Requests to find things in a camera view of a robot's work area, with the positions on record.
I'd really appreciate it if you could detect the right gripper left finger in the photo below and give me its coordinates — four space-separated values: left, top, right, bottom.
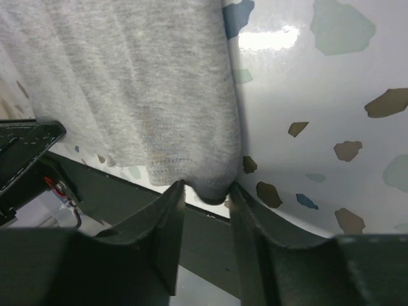
1 181 186 305

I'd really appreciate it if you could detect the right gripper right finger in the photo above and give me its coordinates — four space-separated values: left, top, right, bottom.
229 184 407 305

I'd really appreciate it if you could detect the grey garment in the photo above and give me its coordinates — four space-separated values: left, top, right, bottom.
1 1 241 205

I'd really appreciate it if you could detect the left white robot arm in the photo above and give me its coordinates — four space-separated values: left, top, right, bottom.
1 119 82 229

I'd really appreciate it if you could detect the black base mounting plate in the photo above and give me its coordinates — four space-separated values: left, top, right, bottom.
40 153 240 298

